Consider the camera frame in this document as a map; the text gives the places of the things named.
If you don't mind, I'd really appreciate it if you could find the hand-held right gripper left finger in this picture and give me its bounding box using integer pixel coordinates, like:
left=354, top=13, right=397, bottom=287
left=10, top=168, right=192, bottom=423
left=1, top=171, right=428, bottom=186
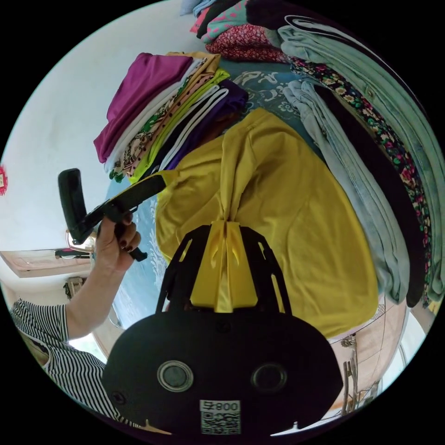
left=190, top=222, right=227, bottom=310

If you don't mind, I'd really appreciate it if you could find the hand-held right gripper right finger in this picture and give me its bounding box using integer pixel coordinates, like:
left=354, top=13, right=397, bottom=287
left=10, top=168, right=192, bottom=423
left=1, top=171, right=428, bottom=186
left=226, top=221, right=259, bottom=312

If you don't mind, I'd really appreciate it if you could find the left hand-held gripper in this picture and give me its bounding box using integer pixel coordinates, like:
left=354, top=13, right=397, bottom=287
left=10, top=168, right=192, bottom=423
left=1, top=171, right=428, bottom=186
left=83, top=173, right=168, bottom=262

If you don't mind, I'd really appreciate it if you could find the yellow short sleeve shirt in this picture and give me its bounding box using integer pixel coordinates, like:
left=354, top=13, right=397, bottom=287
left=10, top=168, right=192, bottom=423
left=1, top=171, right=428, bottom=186
left=154, top=107, right=380, bottom=340

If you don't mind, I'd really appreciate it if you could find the person's left forearm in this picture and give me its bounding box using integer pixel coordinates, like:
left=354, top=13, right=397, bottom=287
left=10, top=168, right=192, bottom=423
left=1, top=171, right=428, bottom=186
left=65, top=262, right=125, bottom=341

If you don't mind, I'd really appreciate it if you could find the person's left hand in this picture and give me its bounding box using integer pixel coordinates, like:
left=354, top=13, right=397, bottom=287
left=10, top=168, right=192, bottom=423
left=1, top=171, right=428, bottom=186
left=95, top=211, right=142, bottom=273

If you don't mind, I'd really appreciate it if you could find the stack of folded clothes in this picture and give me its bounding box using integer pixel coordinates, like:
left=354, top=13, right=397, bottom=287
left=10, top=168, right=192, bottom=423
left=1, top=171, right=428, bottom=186
left=93, top=51, right=249, bottom=185

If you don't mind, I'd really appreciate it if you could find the heap of unfolded clothes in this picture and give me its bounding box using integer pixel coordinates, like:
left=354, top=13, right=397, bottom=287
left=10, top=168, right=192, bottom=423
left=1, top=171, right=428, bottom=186
left=190, top=0, right=439, bottom=311

